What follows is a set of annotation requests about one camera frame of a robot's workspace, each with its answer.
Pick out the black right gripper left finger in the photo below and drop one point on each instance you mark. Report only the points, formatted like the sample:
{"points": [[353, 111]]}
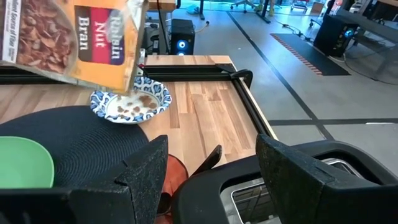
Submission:
{"points": [[124, 199]]}

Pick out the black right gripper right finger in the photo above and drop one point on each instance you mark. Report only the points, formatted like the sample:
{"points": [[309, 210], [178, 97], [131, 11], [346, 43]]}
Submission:
{"points": [[311, 193]]}

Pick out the Raisin Nut Bran cereal box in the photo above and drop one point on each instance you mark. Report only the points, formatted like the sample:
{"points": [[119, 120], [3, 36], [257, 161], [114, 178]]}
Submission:
{"points": [[62, 37]]}

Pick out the orange faceted plastic cup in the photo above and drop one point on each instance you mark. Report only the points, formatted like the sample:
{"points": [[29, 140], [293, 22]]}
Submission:
{"points": [[175, 177]]}

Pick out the dark round woven placemat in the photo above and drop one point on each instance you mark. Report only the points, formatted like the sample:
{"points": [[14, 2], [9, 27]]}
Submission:
{"points": [[87, 143]]}

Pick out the black four-slot toaster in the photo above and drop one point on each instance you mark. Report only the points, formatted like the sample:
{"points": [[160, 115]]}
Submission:
{"points": [[199, 199]]}

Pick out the cereal flakes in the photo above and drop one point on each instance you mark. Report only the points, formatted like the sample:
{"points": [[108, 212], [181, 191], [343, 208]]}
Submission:
{"points": [[146, 101]]}

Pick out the blue white patterned bowl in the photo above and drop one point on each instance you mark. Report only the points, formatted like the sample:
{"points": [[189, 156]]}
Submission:
{"points": [[155, 96]]}

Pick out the green plate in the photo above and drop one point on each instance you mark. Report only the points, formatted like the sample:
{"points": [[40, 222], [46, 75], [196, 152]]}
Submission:
{"points": [[21, 165]]}

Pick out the black floor mat red stripe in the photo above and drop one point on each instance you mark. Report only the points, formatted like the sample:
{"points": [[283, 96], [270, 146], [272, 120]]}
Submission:
{"points": [[311, 54]]}

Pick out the black computer tower blue light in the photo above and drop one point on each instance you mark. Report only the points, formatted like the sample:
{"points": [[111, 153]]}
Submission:
{"points": [[182, 35], [334, 35]]}

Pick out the black aluminium table frame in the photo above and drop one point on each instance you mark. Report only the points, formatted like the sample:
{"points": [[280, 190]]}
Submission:
{"points": [[192, 73]]}

